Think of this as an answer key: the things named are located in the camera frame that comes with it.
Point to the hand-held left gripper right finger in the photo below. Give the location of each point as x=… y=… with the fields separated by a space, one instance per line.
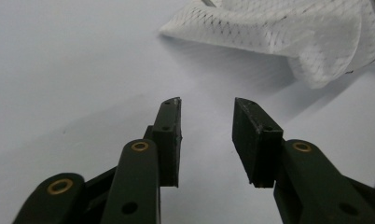
x=254 y=149

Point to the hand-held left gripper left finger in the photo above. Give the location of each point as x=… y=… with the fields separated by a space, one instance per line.
x=167 y=146

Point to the white mesh garment grey stripe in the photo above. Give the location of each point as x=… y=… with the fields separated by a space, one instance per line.
x=269 y=28

